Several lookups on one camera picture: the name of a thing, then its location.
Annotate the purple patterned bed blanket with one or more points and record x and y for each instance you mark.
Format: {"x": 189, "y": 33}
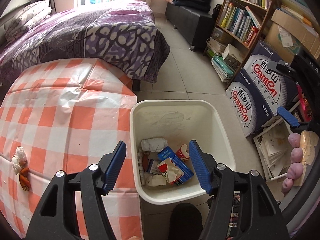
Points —
{"x": 122, "y": 34}

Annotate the orange white checkered tablecloth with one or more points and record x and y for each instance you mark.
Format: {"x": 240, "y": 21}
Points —
{"x": 66, "y": 114}

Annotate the blue white small box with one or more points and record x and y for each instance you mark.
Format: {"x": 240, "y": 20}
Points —
{"x": 168, "y": 153}

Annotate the brown cardboard box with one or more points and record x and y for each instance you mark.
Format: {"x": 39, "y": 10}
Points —
{"x": 287, "y": 35}

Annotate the white plastic trash bin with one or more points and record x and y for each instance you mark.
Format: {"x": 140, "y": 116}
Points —
{"x": 178, "y": 122}

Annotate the small red white cup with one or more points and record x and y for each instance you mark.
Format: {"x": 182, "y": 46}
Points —
{"x": 183, "y": 153}

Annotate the wooden bookshelf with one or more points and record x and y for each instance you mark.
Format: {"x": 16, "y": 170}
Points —
{"x": 239, "y": 26}

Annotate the black storage bench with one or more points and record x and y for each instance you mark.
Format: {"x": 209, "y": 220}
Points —
{"x": 195, "y": 26}

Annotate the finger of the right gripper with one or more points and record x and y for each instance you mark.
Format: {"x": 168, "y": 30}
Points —
{"x": 291, "y": 120}

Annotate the white tissue with orange stain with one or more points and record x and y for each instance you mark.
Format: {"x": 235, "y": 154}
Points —
{"x": 19, "y": 160}

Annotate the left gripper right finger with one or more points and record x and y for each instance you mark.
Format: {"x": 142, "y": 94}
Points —
{"x": 259, "y": 216}

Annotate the hand in pink glove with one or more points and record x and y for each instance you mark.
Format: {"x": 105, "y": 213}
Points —
{"x": 295, "y": 170}

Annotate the white paper ball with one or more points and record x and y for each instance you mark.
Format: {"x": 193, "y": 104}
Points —
{"x": 154, "y": 144}

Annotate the orange peel strip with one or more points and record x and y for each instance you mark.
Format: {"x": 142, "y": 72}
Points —
{"x": 23, "y": 179}

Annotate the ganten water carton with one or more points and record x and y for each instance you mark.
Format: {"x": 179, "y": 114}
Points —
{"x": 277, "y": 90}
{"x": 250, "y": 107}

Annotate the white folded pillow quilt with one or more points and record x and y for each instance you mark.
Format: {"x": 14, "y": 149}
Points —
{"x": 26, "y": 19}

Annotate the upper Ganten water carton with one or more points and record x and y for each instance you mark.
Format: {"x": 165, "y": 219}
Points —
{"x": 277, "y": 90}

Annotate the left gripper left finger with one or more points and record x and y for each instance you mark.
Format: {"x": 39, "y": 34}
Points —
{"x": 55, "y": 215}

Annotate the lower Ganten water carton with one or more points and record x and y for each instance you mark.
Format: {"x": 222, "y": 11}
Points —
{"x": 250, "y": 107}

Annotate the red white wrapper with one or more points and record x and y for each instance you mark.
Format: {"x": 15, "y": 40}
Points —
{"x": 170, "y": 171}

